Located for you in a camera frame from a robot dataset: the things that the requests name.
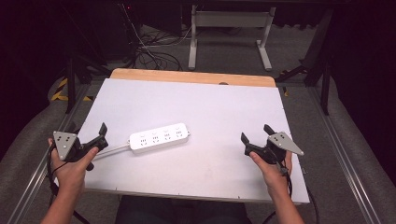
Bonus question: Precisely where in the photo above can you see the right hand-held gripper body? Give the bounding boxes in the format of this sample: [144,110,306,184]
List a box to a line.
[244,131,304,165]

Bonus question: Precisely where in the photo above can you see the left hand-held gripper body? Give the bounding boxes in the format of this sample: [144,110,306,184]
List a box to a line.
[52,131,109,172]

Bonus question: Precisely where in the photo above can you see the white power strip cable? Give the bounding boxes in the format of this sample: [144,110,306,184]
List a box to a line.
[92,142,132,161]

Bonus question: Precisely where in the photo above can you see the white power strip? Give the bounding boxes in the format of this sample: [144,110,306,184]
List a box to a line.
[128,122,191,154]

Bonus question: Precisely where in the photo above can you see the person's left hand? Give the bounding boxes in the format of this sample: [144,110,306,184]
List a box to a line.
[48,138,100,196]

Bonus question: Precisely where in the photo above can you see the person's right hand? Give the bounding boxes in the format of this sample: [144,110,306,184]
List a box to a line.
[248,150,294,196]

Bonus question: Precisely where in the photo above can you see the black metal stand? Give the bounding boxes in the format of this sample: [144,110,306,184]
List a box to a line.
[275,8,332,117]
[60,6,110,115]

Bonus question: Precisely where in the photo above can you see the white board sheet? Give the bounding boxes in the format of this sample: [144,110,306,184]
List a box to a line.
[53,77,311,205]

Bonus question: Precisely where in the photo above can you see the wooden table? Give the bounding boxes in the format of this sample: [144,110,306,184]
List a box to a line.
[109,67,277,89]

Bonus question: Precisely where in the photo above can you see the person's dark trousers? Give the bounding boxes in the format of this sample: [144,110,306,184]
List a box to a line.
[114,194,254,224]

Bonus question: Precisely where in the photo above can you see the left hand-held gripper cable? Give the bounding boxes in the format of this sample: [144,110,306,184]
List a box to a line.
[46,145,92,224]

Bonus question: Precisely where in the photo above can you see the hand-held gripper cable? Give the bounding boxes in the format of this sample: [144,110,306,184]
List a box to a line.
[261,161,321,224]
[46,145,92,224]

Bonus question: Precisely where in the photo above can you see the right hand-held gripper cable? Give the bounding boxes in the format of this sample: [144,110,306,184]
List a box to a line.
[261,161,321,224]

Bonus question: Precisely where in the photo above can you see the aluminium floor rail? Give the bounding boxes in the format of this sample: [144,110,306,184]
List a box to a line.
[7,83,92,224]
[306,87,382,224]

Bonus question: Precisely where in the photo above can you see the black floor cables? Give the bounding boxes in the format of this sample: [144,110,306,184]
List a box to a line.
[120,3,244,72]

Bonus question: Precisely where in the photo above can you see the white metal desk frame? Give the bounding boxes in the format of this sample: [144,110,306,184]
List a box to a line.
[188,4,277,72]

